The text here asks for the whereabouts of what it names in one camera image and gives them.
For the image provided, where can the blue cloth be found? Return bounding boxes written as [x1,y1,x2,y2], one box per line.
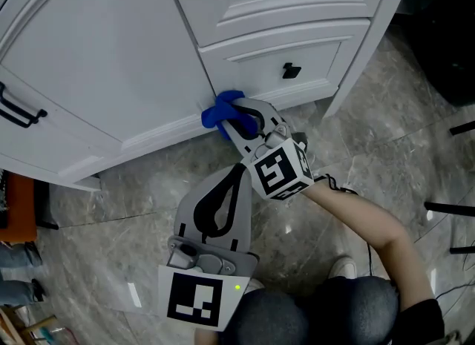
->
[200,90,259,141]

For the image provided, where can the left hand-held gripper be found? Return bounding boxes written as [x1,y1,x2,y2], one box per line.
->
[157,164,260,332]

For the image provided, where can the white vanity cabinet with sink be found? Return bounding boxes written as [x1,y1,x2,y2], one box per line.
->
[0,0,415,192]

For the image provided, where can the grey chair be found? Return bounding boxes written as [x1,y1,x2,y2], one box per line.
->
[425,119,475,256]

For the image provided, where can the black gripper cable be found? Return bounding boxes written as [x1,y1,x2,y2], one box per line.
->
[315,174,374,277]

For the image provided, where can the person's left white shoe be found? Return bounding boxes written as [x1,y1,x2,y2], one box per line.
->
[244,278,266,295]

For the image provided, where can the person's right forearm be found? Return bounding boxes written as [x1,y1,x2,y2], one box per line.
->
[300,176,436,311]

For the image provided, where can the person's left forearm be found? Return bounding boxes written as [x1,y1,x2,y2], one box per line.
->
[194,326,224,345]

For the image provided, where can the small white drawer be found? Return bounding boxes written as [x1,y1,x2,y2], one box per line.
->
[198,19,372,111]

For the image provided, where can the person's black shirt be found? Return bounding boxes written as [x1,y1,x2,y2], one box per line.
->
[399,298,446,345]

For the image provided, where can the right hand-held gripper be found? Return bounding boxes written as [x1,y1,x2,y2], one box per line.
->
[218,97,315,202]

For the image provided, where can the white round table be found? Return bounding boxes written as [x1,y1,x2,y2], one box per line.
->
[393,0,475,107]

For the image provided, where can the person's legs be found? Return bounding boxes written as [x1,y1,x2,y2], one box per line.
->
[222,275,401,345]

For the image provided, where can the person's right white shoe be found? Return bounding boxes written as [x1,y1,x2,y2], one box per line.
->
[330,256,358,281]

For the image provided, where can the person's white shoe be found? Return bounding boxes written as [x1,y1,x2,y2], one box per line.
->
[244,278,266,295]
[330,256,358,281]

